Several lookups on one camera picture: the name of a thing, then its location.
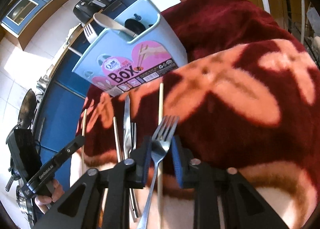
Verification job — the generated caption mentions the black frying pan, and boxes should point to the black frying pan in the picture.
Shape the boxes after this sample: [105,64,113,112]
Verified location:
[18,89,37,129]

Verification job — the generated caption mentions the black air fryer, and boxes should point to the black air fryer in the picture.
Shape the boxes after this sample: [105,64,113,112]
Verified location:
[73,0,106,24]

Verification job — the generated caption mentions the red floral blanket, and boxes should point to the red floral blanket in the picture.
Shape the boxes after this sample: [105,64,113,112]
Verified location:
[70,0,319,228]

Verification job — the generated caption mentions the light blue utensil box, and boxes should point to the light blue utensil box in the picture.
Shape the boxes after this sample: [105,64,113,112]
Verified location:
[72,0,188,97]

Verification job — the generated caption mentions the silver metal fork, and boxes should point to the silver metal fork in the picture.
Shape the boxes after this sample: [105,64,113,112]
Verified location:
[137,116,179,228]

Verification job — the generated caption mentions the person's left hand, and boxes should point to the person's left hand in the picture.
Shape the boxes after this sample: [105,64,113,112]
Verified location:
[35,179,65,214]

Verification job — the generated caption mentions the white plastic spoon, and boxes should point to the white plastic spoon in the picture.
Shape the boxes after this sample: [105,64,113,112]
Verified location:
[93,13,138,38]

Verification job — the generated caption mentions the silver fork in box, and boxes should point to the silver fork in box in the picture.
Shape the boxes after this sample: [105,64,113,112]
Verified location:
[84,23,98,44]

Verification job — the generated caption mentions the blue kitchen cabinets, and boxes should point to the blue kitchen cabinets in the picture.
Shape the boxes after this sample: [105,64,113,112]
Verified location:
[32,0,146,194]

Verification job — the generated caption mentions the silver table knife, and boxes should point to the silver table knife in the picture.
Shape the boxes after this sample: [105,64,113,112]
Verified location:
[123,95,139,222]

